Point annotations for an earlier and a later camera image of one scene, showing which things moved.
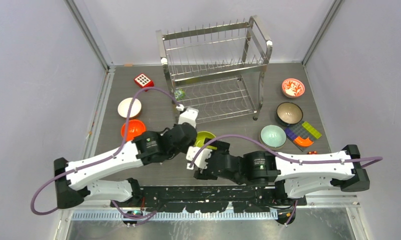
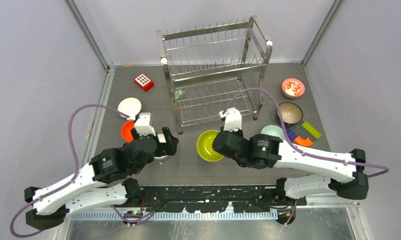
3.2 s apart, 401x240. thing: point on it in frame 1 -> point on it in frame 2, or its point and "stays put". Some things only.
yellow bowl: x=201 y=136 stays put
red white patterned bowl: x=293 y=88 stays put
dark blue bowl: x=289 y=113 stays put
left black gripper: x=185 y=150 -> x=168 y=147
